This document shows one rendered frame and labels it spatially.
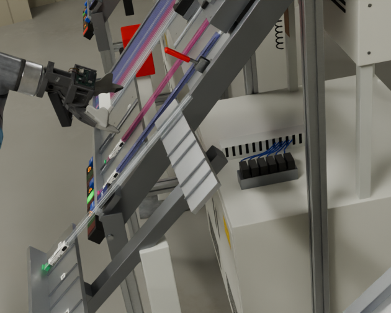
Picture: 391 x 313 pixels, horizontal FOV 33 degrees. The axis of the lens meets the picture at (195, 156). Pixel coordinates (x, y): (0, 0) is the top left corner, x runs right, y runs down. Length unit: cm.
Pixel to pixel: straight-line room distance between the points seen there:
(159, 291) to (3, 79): 57
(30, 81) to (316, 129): 65
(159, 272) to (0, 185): 199
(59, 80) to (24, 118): 235
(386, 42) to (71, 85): 71
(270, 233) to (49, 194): 160
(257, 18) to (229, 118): 77
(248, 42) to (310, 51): 13
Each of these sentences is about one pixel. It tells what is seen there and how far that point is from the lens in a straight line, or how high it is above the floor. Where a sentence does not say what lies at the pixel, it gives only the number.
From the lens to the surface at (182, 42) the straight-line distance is 171.
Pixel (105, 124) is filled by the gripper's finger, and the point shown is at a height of 95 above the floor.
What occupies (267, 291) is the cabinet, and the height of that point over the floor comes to 38.
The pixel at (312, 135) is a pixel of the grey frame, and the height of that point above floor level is 87.
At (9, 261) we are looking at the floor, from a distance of 278.
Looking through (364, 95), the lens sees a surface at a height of 92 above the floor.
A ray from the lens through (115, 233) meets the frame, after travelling 158.
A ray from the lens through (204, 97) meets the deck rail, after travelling 146.
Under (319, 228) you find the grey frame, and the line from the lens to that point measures 170.
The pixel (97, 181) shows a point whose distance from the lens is 173.
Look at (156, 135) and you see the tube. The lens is 134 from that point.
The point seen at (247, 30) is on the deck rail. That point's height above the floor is 113.
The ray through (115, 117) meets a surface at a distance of 191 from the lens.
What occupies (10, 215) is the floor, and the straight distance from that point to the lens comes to 304.
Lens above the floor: 165
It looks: 32 degrees down
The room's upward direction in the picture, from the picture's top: 8 degrees counter-clockwise
